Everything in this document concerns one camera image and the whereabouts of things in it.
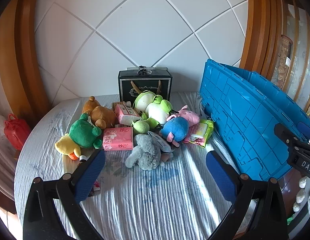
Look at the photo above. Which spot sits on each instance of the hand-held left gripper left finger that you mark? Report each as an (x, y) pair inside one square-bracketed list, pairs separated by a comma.
[(91, 175)]

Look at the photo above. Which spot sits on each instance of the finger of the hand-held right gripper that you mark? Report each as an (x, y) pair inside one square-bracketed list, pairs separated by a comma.
[(284, 132), (307, 130)]

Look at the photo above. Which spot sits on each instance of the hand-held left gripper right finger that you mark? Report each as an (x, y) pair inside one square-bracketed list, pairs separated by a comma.
[(219, 175)]

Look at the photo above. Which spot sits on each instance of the blue plastic crate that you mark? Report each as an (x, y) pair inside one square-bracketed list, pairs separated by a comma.
[(247, 120)]

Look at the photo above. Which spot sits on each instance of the pink floral tissue pack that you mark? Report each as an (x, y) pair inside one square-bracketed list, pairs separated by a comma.
[(117, 138)]

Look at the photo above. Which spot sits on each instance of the grey elephant plush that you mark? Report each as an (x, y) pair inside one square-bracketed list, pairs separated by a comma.
[(145, 152)]

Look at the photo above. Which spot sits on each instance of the pink pig plush blue body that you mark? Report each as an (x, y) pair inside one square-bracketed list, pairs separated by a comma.
[(177, 127)]

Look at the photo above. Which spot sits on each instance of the small green one-eyed monster plush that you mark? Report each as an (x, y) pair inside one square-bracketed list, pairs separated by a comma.
[(142, 127)]

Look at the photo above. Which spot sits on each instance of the green and white frog plush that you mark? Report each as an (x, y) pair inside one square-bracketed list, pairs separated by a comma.
[(155, 107)]

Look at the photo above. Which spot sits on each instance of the person's right hand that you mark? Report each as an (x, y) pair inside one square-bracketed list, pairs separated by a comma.
[(300, 195)]

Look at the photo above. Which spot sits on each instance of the small pink wrapper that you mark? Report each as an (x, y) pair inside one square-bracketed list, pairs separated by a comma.
[(97, 184)]

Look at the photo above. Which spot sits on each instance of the small brown bottle white cap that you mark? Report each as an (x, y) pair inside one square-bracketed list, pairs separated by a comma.
[(83, 158)]

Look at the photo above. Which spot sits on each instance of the green bottle cap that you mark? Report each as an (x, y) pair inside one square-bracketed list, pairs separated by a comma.
[(97, 145)]

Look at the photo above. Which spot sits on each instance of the green and pink wipes pack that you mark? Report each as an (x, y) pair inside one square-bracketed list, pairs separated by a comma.
[(201, 131)]

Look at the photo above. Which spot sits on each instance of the brown bear plush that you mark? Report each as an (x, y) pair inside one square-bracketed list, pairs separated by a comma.
[(101, 116)]

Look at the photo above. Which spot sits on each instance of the green cloth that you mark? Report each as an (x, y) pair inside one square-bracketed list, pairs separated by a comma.
[(290, 219)]

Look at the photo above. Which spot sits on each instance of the wooden slat glass partition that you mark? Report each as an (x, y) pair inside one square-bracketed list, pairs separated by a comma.
[(302, 62)]

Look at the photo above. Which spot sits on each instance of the pink tissue pack white label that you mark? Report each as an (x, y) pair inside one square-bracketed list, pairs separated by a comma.
[(126, 115)]

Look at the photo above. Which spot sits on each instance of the rolled patterned rug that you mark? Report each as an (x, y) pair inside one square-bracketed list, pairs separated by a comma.
[(284, 62)]

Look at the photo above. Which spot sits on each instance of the red bag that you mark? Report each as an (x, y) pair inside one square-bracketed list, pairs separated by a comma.
[(17, 132)]

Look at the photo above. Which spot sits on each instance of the black gift bag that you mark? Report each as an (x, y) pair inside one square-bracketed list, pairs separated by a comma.
[(127, 87)]

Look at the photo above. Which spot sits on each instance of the wooden frame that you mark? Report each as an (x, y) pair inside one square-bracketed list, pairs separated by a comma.
[(259, 30), (22, 67)]

